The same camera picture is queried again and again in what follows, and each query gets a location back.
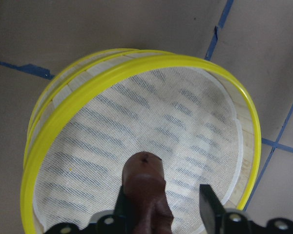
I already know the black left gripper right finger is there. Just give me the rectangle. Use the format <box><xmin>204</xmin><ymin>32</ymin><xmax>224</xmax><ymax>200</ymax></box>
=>
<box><xmin>199</xmin><ymin>184</ymin><xmax>225</xmax><ymax>234</ymax></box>

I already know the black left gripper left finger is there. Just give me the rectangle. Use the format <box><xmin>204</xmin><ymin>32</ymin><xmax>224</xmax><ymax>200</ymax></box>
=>
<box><xmin>113</xmin><ymin>185</ymin><xmax>129</xmax><ymax>234</ymax></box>

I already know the brown bun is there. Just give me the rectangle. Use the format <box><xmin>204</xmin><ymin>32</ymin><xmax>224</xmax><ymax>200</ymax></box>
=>
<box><xmin>122</xmin><ymin>152</ymin><xmax>174</xmax><ymax>234</ymax></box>

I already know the yellow top steamer layer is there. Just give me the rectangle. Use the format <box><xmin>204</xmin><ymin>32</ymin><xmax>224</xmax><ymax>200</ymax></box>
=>
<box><xmin>20</xmin><ymin>52</ymin><xmax>261</xmax><ymax>234</ymax></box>

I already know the yellow steamer layer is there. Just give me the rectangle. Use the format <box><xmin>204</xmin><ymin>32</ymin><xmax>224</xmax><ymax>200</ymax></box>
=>
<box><xmin>23</xmin><ymin>48</ymin><xmax>171</xmax><ymax>166</ymax></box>
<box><xmin>20</xmin><ymin>52</ymin><xmax>261</xmax><ymax>234</ymax></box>

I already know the yellow bottom steamer layer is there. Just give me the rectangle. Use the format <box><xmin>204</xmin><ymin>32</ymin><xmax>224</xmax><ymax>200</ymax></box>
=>
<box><xmin>23</xmin><ymin>48</ymin><xmax>171</xmax><ymax>166</ymax></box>

